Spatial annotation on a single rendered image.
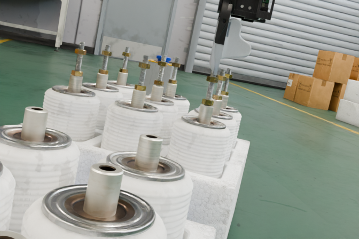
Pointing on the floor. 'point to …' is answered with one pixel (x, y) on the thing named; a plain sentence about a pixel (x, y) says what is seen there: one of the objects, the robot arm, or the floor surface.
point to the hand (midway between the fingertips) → (211, 65)
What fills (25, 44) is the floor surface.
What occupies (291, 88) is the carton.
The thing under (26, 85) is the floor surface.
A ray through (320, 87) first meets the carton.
